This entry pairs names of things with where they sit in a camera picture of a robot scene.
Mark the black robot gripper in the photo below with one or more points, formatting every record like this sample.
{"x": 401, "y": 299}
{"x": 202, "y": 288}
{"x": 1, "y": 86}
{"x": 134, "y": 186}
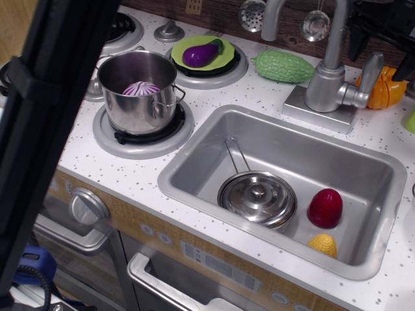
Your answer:
{"x": 391, "y": 22}

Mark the silver faucet lever handle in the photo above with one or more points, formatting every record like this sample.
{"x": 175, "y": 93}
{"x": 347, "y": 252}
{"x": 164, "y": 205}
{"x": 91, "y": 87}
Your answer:
{"x": 357, "y": 96}

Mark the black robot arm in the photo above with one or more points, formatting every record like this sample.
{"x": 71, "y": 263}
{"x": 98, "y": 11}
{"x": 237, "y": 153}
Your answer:
{"x": 40, "y": 135}

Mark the orange toy pumpkin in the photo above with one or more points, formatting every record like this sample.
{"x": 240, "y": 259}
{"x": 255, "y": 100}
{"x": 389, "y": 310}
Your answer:
{"x": 386, "y": 92}

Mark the silver hanging ladle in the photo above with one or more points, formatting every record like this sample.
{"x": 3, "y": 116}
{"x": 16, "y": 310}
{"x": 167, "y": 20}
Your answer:
{"x": 315, "y": 26}

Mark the silver toy faucet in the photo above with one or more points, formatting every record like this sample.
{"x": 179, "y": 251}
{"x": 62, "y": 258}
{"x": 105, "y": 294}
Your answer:
{"x": 318, "y": 103}

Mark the green toy cup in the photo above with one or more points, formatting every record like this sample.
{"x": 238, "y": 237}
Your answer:
{"x": 410, "y": 122}

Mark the green toy bitter melon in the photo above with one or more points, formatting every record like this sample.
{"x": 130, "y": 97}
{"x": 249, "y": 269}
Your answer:
{"x": 282, "y": 67}

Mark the silver slotted ladle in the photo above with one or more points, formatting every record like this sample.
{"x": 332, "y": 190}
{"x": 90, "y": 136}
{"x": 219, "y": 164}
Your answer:
{"x": 251, "y": 15}

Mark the back right stove burner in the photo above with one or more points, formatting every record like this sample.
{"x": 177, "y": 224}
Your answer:
{"x": 231, "y": 76}

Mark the stove burner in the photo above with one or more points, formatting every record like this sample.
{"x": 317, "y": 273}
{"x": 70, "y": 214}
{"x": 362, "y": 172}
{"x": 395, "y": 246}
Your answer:
{"x": 231, "y": 76}
{"x": 146, "y": 146}
{"x": 126, "y": 32}
{"x": 5, "y": 82}

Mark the red toy pepper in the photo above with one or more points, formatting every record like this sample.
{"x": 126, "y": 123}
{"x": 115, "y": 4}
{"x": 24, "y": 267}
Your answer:
{"x": 325, "y": 209}

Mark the purple toy eggplant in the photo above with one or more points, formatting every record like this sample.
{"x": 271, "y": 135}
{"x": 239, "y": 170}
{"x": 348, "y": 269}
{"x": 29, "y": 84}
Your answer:
{"x": 202, "y": 55}

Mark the steel saucepan with lid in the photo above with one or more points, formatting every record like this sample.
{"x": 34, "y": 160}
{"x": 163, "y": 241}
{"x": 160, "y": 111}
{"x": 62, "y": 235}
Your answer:
{"x": 257, "y": 196}

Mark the yellow toy corn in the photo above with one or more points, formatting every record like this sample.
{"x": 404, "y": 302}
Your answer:
{"x": 325, "y": 244}

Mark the lime green plate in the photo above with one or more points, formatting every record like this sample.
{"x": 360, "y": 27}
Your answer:
{"x": 220, "y": 61}

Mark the silver back stove knob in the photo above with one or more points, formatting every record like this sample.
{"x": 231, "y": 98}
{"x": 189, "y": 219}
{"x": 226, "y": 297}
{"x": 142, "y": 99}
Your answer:
{"x": 169, "y": 32}

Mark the silver stove knob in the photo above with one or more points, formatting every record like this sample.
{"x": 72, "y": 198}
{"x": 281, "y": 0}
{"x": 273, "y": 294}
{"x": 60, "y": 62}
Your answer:
{"x": 94, "y": 92}
{"x": 169, "y": 32}

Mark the steel stock pot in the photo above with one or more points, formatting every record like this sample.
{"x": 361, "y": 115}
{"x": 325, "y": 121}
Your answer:
{"x": 139, "y": 115}

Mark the purple white toy onion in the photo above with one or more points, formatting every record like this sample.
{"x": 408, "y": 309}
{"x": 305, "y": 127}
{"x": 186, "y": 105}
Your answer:
{"x": 141, "y": 88}

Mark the back left stove burner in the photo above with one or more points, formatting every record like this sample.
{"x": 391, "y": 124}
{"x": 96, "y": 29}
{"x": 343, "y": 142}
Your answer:
{"x": 126, "y": 32}

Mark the front right stove burner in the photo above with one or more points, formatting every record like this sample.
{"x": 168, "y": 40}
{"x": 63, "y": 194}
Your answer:
{"x": 146, "y": 146}

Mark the silver middle stove knob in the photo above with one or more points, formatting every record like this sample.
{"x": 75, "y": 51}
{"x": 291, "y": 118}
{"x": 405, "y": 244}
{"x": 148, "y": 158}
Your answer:
{"x": 94, "y": 92}

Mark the silver oven dial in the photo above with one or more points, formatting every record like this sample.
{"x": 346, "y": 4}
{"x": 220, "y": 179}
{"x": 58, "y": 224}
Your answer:
{"x": 86, "y": 208}

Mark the front left stove burner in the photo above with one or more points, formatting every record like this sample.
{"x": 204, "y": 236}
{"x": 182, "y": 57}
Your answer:
{"x": 5, "y": 82}

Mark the blue clamp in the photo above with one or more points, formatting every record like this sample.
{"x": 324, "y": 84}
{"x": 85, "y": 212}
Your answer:
{"x": 35, "y": 261}

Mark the grey dishwasher door handle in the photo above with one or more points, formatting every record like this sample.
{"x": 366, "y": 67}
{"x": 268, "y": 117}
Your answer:
{"x": 165, "y": 292}

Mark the grey oven door handle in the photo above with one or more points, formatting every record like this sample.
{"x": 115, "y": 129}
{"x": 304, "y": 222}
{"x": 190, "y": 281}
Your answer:
{"x": 90, "y": 243}

